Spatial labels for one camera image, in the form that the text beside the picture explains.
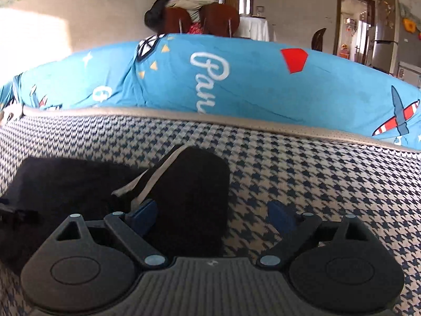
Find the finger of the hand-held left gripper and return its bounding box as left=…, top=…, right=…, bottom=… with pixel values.
left=0, top=201, right=40, bottom=226

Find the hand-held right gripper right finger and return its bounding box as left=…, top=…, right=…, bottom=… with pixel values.
left=258, top=200, right=374, bottom=269

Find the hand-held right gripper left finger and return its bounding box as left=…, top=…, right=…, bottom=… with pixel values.
left=54, top=198, right=170, bottom=269

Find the black shirt with white stripes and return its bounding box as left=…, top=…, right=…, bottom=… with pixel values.
left=0, top=145, right=231, bottom=274

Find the houndstooth mattress cover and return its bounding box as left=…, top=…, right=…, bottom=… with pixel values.
left=0, top=105, right=421, bottom=316

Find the blue printed bed sheet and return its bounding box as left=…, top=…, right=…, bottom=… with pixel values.
left=0, top=33, right=421, bottom=152

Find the dark chair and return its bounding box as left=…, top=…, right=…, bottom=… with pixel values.
left=311, top=28, right=327, bottom=51

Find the white-clothed table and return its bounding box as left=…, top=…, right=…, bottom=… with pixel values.
left=235, top=15, right=270, bottom=43

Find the grey cabinet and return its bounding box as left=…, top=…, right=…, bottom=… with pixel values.
left=396, top=61, right=421, bottom=88

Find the brown wooden chair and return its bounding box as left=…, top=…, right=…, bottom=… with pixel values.
left=201, top=3, right=240, bottom=38
left=164, top=7, right=193, bottom=35

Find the grey refrigerator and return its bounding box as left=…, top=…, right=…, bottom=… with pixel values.
left=372, top=3, right=403, bottom=73

